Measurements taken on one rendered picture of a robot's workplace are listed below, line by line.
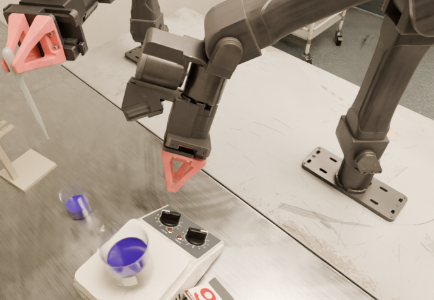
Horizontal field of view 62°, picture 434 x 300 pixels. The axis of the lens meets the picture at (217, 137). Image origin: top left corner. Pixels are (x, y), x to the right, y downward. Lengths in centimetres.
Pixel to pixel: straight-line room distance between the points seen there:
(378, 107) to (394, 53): 10
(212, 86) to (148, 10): 45
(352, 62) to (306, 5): 239
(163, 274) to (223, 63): 30
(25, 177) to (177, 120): 40
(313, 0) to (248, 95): 50
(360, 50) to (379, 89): 242
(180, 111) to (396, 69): 31
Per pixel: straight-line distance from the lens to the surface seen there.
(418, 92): 273
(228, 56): 46
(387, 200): 77
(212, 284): 62
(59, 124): 92
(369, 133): 63
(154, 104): 52
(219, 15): 48
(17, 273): 71
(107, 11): 217
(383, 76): 57
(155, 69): 49
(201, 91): 51
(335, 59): 284
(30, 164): 84
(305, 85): 99
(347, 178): 73
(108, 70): 106
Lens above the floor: 148
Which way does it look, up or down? 45 degrees down
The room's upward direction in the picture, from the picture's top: straight up
